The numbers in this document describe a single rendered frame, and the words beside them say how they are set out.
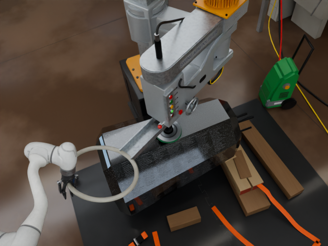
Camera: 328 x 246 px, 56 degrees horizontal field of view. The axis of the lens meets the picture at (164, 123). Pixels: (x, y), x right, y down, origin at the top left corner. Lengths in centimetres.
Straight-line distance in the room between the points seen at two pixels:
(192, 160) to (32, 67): 297
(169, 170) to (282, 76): 165
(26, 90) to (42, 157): 278
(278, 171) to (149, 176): 138
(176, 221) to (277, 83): 180
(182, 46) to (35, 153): 106
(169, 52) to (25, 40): 367
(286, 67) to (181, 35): 173
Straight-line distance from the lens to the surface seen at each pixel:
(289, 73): 351
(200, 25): 214
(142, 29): 266
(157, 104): 212
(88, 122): 387
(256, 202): 313
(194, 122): 266
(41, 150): 185
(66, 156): 181
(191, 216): 301
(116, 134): 267
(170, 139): 250
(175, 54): 194
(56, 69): 464
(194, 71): 224
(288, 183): 330
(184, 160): 262
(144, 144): 222
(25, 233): 156
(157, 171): 259
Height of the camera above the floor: 301
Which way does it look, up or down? 55 degrees down
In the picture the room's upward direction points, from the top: 8 degrees counter-clockwise
